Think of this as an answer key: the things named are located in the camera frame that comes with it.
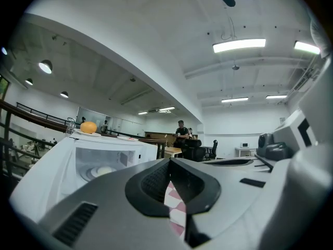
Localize white microwave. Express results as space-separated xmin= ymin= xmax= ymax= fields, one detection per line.
xmin=10 ymin=135 xmax=159 ymax=222

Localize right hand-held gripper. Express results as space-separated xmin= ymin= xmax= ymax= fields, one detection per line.
xmin=202 ymin=56 xmax=333 ymax=167

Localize black office chair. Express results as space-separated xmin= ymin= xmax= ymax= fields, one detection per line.
xmin=181 ymin=139 xmax=207 ymax=163
xmin=204 ymin=139 xmax=219 ymax=161

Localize pale round disc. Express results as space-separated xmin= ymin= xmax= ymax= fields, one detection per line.
xmin=96 ymin=166 xmax=118 ymax=177

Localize white desk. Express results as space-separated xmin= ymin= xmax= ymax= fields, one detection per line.
xmin=234 ymin=146 xmax=258 ymax=158

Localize person's grey shirt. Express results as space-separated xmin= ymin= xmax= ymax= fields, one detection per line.
xmin=309 ymin=9 xmax=332 ymax=60

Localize brown wooden counter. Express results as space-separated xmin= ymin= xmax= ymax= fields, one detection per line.
xmin=144 ymin=131 xmax=180 ymax=147

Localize orange round fruit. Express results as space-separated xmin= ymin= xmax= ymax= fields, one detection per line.
xmin=80 ymin=121 xmax=98 ymax=134

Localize wooden table white legs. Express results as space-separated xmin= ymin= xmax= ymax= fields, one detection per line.
xmin=164 ymin=146 xmax=183 ymax=159

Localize red white checkered tablecloth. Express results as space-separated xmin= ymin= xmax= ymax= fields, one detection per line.
xmin=163 ymin=180 xmax=187 ymax=239

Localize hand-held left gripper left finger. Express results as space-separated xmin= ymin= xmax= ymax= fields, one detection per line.
xmin=39 ymin=157 xmax=195 ymax=250

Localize black railing wooden handrail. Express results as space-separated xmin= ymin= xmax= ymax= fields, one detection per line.
xmin=0 ymin=99 xmax=167 ymax=184

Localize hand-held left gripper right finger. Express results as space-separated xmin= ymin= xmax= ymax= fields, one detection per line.
xmin=170 ymin=157 xmax=271 ymax=249

